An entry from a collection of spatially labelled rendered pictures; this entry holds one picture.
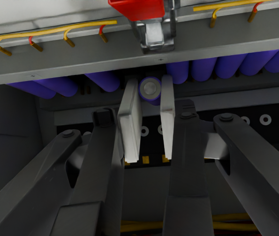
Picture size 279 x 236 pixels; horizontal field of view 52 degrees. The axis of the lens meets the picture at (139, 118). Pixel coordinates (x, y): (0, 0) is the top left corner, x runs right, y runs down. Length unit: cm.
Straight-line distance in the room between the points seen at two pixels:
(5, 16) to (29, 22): 1
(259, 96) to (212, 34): 15
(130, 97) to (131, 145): 3
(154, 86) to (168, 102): 5
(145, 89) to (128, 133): 6
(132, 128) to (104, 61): 5
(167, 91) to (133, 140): 4
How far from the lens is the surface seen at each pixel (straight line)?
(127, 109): 15
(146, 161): 30
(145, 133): 30
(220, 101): 30
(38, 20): 18
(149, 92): 20
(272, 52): 21
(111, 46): 17
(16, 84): 23
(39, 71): 19
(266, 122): 31
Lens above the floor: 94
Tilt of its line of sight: 10 degrees up
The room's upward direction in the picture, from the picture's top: 173 degrees clockwise
